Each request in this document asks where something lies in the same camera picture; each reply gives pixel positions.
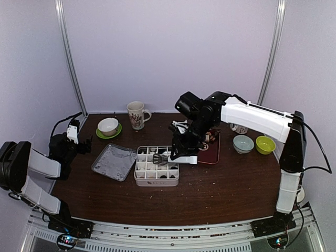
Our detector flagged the left aluminium frame post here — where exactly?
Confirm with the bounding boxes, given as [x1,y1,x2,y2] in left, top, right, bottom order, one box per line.
[55,0,88,117]

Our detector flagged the tin box with dividers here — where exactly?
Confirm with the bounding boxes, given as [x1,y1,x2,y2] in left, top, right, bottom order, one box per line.
[134,145,180,187]

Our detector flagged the front aluminium rail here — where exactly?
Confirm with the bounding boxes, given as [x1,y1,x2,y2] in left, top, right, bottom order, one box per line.
[20,204,326,252]

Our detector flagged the grey blue small bowl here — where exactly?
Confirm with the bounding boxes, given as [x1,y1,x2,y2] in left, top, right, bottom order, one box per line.
[233,135,255,154]

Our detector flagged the green saucer plate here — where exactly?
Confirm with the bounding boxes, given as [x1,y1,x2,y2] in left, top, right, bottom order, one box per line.
[96,123,122,139]

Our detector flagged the green small bowl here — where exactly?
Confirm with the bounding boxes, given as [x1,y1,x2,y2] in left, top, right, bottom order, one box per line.
[256,135,276,155]

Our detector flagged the bunny tin lid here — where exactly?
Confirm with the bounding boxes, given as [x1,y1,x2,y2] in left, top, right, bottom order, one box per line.
[91,143,137,182]

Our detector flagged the white cup near base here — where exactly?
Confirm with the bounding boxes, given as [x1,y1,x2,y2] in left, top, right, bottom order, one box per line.
[297,187,305,203]

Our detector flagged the red chocolate tray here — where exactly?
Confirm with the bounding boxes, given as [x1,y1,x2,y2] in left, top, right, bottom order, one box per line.
[198,129,221,165]

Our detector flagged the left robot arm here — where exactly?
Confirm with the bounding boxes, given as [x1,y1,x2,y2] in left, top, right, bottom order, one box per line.
[1,114,92,233]

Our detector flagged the white ceramic bowl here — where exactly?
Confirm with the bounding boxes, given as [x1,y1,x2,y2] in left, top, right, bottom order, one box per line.
[98,118,119,137]

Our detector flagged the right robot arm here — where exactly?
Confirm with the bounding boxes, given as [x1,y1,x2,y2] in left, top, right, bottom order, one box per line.
[168,91,307,232]

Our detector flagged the aluminium frame post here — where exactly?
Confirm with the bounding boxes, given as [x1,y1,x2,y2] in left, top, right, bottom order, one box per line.
[55,0,88,117]
[257,0,287,105]

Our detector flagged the right aluminium frame post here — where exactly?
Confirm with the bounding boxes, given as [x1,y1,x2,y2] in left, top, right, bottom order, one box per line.
[257,0,287,105]

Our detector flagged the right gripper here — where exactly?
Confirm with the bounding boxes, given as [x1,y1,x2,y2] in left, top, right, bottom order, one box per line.
[171,116,215,160]

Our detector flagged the white handled tongs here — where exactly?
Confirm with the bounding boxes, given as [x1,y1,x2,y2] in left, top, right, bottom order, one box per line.
[152,153,198,165]

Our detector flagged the yellow inside floral mug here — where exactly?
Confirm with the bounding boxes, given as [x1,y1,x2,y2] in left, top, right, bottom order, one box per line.
[230,123,248,134]

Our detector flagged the seashell coral mug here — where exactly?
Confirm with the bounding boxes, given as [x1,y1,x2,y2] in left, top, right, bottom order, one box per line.
[127,101,152,130]

